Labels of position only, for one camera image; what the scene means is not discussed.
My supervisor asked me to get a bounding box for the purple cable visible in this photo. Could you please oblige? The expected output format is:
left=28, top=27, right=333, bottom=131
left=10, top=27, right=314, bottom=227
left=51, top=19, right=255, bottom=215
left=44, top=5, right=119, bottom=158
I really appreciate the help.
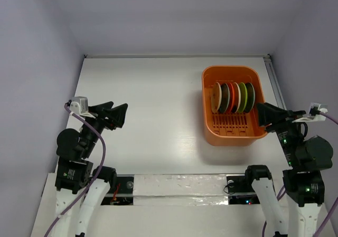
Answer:
left=43, top=103, right=108, bottom=237
left=261, top=110, right=338, bottom=237

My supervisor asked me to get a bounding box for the lime green plate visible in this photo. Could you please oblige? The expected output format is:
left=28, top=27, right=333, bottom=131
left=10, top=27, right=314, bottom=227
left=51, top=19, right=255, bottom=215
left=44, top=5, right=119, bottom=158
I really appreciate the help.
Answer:
left=238, top=82, right=248, bottom=113

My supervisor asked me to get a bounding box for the white foil-covered bar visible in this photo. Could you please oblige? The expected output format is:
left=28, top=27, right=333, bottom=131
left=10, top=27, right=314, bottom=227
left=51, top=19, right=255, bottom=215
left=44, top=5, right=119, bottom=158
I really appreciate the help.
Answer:
left=133, top=174, right=228, bottom=206

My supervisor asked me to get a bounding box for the orange plate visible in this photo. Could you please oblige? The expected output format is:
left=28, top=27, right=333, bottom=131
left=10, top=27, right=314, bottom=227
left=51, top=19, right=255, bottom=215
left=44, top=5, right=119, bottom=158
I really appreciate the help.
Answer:
left=226, top=82, right=235, bottom=113

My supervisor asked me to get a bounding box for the aluminium rail right edge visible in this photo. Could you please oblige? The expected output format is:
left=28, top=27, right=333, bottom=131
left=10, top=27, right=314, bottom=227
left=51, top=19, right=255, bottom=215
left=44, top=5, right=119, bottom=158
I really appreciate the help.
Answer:
left=263, top=54, right=287, bottom=110

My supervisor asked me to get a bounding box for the beige floral plate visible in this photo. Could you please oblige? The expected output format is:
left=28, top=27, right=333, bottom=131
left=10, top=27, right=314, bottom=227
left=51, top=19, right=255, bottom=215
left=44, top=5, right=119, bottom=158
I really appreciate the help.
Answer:
left=211, top=82, right=222, bottom=113

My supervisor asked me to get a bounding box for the orange plastic dish rack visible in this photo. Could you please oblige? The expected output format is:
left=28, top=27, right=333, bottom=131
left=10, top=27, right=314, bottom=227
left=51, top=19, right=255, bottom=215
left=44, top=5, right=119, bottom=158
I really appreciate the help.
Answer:
left=202, top=65, right=267, bottom=146

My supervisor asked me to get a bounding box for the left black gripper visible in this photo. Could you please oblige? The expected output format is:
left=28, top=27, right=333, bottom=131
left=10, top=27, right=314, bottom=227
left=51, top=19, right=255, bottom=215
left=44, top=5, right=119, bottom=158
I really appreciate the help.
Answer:
left=81, top=100, right=128, bottom=156

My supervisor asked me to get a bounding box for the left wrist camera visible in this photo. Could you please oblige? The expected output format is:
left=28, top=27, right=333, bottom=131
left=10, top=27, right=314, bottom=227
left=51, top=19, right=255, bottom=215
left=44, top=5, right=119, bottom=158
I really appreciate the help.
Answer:
left=69, top=97, right=89, bottom=116

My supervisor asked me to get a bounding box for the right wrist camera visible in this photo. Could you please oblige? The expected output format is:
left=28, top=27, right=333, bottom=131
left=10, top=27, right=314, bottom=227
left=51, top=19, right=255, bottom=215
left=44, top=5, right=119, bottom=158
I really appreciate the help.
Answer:
left=293, top=102, right=328, bottom=122

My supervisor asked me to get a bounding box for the white mirror-like plate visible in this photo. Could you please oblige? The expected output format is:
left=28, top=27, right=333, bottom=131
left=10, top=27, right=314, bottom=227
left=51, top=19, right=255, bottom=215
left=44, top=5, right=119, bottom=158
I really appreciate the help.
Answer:
left=232, top=82, right=241, bottom=113

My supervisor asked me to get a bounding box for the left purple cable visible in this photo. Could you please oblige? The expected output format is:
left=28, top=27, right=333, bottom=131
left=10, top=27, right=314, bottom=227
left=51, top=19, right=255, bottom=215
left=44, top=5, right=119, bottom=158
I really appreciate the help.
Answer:
left=43, top=103, right=108, bottom=237

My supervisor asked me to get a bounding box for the blue patterned dark-rimmed plate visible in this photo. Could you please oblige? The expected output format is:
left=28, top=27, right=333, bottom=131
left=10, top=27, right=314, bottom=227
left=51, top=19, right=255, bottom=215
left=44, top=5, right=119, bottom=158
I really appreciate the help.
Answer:
left=219, top=83, right=230, bottom=113

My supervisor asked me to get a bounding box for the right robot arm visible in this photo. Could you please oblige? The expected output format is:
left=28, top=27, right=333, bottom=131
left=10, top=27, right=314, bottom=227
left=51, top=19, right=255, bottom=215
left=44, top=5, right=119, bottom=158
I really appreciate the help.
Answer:
left=243, top=103, right=333, bottom=236

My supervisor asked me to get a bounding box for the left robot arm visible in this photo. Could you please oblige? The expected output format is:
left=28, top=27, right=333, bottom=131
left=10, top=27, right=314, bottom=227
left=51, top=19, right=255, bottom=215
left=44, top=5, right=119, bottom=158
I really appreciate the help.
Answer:
left=45, top=97, right=128, bottom=236

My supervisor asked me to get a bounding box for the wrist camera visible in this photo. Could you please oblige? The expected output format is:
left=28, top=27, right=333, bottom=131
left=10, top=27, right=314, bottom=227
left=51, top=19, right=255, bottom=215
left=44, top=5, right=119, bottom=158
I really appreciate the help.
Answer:
left=69, top=97, right=89, bottom=116
left=293, top=102, right=328, bottom=122

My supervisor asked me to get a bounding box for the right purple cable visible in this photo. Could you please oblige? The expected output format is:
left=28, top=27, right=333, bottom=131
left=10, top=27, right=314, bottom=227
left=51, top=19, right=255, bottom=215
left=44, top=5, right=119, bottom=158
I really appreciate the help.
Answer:
left=261, top=110, right=338, bottom=237

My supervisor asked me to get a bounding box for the dark patterned plate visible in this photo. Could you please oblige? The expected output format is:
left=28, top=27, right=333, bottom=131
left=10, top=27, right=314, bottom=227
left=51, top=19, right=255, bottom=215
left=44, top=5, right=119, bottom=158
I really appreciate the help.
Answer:
left=244, top=82, right=256, bottom=113

